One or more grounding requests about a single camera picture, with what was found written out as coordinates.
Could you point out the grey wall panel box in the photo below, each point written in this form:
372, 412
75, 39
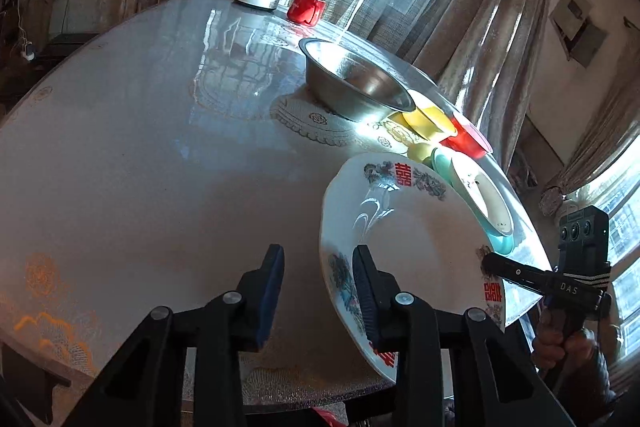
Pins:
580, 24

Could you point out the floral lace tablecloth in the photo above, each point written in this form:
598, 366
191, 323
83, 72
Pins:
150, 157

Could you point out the white wall plug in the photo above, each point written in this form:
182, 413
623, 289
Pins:
30, 52

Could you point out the red plastic bowl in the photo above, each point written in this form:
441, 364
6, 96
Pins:
465, 139

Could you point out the large steel bowl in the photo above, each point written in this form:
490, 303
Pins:
360, 82

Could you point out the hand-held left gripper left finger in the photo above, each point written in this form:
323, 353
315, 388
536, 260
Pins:
272, 292

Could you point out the person's right forearm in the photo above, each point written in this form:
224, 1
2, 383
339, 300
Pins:
602, 382

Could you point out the white floral patterned plate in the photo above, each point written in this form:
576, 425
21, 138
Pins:
425, 232

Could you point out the side barred window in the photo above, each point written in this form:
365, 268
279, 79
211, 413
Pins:
625, 232

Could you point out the yellow plastic bowl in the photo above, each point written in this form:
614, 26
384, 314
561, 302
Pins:
425, 119

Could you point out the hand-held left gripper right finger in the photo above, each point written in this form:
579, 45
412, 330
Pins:
364, 297

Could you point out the person's right hand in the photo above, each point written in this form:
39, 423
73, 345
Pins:
560, 352

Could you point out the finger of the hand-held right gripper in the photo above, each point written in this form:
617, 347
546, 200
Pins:
515, 272

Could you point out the red mug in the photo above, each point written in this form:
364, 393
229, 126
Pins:
305, 9

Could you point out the small pale yellow bowl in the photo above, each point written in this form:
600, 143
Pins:
419, 152

